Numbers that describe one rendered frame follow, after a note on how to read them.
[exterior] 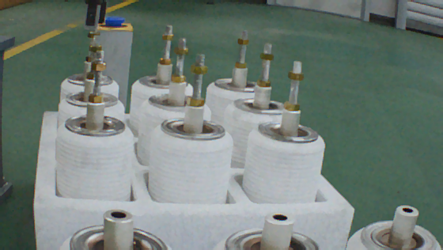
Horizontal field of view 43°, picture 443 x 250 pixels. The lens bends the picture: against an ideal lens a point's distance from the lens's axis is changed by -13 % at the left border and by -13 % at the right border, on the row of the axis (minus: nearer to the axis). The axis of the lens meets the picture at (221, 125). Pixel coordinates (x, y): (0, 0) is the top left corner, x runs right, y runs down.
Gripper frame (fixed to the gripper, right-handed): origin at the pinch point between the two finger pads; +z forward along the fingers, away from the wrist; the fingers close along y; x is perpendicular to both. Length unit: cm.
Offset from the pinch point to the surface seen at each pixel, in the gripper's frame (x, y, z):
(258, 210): -24.8, -26.8, 16.8
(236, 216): -22.2, -27.8, 17.3
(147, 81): -9.3, 1.1, 9.4
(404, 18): -213, 463, 19
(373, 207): -55, 19, 34
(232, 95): -22.2, 0.0, 10.0
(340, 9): -149, 480, 25
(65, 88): 3.2, -3.5, 10.6
